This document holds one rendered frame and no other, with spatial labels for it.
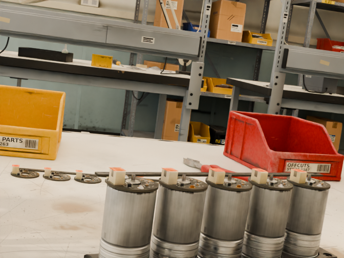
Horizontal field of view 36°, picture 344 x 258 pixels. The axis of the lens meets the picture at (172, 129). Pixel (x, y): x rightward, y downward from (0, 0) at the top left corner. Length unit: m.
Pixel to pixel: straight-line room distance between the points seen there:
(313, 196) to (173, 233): 0.09
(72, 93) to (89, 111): 0.21
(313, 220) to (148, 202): 0.11
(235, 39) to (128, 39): 2.05
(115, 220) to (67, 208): 0.16
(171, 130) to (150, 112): 0.45
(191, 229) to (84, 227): 0.13
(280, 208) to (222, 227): 0.04
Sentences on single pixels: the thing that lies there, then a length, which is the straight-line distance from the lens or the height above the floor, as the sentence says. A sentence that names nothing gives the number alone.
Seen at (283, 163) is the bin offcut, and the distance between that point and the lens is 0.61.
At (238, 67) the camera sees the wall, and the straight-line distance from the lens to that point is 4.95.
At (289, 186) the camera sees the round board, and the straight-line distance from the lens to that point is 0.30.
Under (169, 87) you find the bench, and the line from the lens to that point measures 2.67.
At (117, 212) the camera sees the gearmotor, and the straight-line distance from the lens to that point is 0.25.
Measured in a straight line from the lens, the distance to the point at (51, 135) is 0.55.
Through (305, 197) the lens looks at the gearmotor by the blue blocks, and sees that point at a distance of 0.31.
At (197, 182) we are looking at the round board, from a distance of 0.27.
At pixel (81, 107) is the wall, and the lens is 4.70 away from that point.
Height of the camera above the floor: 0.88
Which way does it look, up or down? 8 degrees down
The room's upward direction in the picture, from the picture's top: 7 degrees clockwise
